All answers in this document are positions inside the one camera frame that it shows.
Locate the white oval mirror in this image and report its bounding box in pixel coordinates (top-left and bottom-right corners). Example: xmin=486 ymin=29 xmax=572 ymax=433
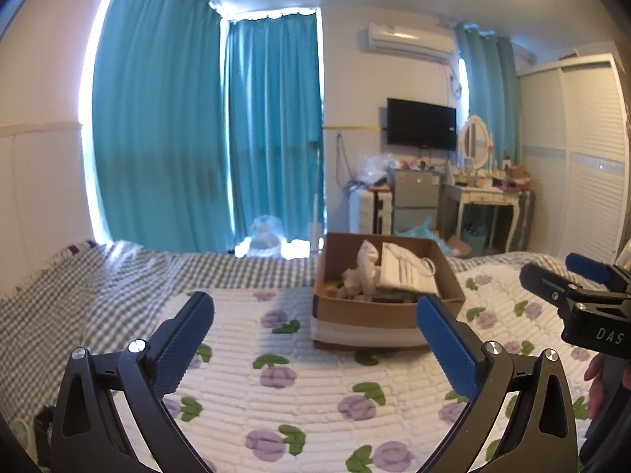
xmin=458 ymin=115 xmax=494 ymax=171

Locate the short teal curtain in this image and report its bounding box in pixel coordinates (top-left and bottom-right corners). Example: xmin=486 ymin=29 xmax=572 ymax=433
xmin=454 ymin=22 xmax=521 ymax=166

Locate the brown cardboard box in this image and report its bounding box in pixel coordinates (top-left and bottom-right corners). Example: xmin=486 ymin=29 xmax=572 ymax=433
xmin=312 ymin=233 xmax=467 ymax=350

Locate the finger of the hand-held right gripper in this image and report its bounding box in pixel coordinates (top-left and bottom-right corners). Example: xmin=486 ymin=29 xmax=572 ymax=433
xmin=565 ymin=252 xmax=631 ymax=297
xmin=520 ymin=262 xmax=583 ymax=317

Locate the white drawer cabinet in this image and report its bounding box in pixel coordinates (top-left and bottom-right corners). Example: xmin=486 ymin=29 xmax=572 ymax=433
xmin=347 ymin=188 xmax=395 ymax=233

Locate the person's right hand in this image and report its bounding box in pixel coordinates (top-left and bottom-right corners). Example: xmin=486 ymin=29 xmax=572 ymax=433
xmin=586 ymin=355 xmax=610 ymax=421

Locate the white louvred wardrobe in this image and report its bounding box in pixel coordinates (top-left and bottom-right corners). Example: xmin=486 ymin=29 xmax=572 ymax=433
xmin=517 ymin=54 xmax=631 ymax=269

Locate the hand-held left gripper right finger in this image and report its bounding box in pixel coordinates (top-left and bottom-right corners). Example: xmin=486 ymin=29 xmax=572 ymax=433
xmin=415 ymin=294 xmax=580 ymax=473

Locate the wide teal curtain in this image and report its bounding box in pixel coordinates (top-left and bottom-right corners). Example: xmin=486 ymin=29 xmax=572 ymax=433
xmin=91 ymin=0 xmax=232 ymax=252

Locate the blue plastic bag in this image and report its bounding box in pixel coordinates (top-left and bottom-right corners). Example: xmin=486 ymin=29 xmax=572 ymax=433
xmin=394 ymin=216 xmax=439 ymax=240

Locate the white cloth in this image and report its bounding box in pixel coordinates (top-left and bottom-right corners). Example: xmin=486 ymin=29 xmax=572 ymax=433
xmin=356 ymin=240 xmax=384 ymax=301

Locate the clear plastic bag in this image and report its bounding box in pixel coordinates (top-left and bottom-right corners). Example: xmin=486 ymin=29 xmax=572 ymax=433
xmin=355 ymin=153 xmax=398 ymax=185

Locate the grey checked bed sheet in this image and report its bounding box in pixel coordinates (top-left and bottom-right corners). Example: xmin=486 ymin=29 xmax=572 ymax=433
xmin=0 ymin=240 xmax=573 ymax=459

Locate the black wall television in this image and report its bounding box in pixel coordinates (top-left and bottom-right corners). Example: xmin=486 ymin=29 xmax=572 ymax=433
xmin=386 ymin=98 xmax=457 ymax=151

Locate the white dressing table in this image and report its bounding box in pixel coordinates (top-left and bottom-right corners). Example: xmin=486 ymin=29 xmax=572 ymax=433
xmin=439 ymin=182 xmax=530 ymax=252

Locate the white floral blanket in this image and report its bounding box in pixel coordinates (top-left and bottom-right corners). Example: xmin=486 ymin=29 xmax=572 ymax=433
xmin=106 ymin=261 xmax=612 ymax=473

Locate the white floor fan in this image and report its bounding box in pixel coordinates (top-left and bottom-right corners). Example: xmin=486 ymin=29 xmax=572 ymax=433
xmin=235 ymin=214 xmax=287 ymax=257

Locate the narrow teal curtain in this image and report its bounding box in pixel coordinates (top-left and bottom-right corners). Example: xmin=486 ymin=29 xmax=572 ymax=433
xmin=224 ymin=7 xmax=326 ymax=247

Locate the cream sock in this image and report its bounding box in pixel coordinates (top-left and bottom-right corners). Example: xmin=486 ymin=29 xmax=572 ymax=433
xmin=342 ymin=268 xmax=364 ymax=300

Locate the white air conditioner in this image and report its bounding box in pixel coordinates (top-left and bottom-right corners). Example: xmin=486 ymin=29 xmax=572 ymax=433
xmin=359 ymin=22 xmax=457 ymax=64

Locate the small grey fridge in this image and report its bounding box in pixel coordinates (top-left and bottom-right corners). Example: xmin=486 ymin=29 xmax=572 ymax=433
xmin=392 ymin=168 xmax=442 ymax=235

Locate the white tape roll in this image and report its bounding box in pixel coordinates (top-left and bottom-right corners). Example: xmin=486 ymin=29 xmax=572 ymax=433
xmin=10 ymin=419 xmax=37 ymax=459

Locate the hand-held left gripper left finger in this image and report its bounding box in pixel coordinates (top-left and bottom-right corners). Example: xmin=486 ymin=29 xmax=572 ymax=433
xmin=49 ymin=291 xmax=216 ymax=473

